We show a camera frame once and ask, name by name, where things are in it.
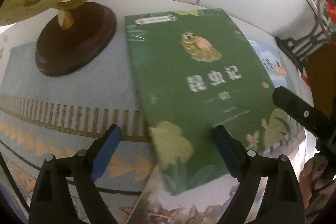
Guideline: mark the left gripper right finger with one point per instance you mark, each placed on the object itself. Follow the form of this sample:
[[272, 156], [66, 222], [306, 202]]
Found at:
[[282, 201]]

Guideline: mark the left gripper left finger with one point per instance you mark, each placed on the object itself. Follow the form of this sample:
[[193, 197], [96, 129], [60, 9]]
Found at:
[[51, 201]]

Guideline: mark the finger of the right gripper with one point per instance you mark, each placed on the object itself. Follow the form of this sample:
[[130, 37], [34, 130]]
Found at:
[[309, 117]]

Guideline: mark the rabbit hill book brown rabbit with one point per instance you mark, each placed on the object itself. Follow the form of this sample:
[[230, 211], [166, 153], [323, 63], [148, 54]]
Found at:
[[204, 204]]

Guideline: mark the green insect book 03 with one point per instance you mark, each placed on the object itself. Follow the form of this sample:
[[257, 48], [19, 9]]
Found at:
[[195, 70]]

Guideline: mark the person's right hand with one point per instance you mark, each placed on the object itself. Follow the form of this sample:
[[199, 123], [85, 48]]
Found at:
[[315, 185]]

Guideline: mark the patterned blue woven table mat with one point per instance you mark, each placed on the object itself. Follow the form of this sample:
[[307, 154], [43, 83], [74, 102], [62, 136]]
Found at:
[[60, 116]]

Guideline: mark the red flower fan ornament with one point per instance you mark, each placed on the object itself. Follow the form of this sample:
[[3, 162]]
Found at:
[[298, 50]]

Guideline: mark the yellow desk globe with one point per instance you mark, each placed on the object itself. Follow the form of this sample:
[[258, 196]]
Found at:
[[69, 41]]

